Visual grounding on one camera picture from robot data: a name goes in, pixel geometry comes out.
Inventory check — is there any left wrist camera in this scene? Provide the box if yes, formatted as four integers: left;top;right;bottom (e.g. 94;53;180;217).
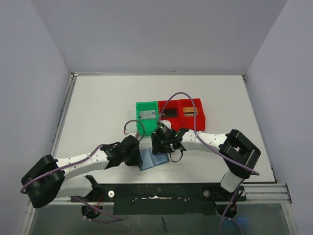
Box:
124;130;140;139

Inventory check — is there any black card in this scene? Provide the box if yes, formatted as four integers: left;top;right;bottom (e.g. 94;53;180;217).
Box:
161;108;178;118

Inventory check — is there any red plastic bin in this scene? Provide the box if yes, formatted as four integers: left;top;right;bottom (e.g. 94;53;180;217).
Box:
179;98;206;131
157;100;181;131

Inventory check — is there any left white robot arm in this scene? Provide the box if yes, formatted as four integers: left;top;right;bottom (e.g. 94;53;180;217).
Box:
20;135;142;209

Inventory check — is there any aluminium frame rail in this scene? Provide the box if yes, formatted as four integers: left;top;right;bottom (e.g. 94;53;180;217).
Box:
29;182;293;206

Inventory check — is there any green plastic bin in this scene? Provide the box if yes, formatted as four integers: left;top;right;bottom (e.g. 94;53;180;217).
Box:
135;101;159;137

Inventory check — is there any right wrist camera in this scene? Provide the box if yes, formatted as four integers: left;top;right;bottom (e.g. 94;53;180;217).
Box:
155;120;172;135

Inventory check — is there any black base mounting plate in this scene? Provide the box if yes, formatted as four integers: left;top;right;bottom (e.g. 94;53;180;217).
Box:
70;183;233;216

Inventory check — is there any silver VIP card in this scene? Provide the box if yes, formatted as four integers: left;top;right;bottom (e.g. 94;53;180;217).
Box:
138;110;157;120

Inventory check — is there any blue leather card holder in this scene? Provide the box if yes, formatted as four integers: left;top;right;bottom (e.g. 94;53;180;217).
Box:
139;148;170;171

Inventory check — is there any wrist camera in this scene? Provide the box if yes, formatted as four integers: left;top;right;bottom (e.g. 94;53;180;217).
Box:
124;130;140;139
155;120;172;135

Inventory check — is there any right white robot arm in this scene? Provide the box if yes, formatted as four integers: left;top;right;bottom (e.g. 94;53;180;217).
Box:
151;123;261;192

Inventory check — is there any gold card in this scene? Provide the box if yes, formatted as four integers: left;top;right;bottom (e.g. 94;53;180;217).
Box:
182;107;198;117

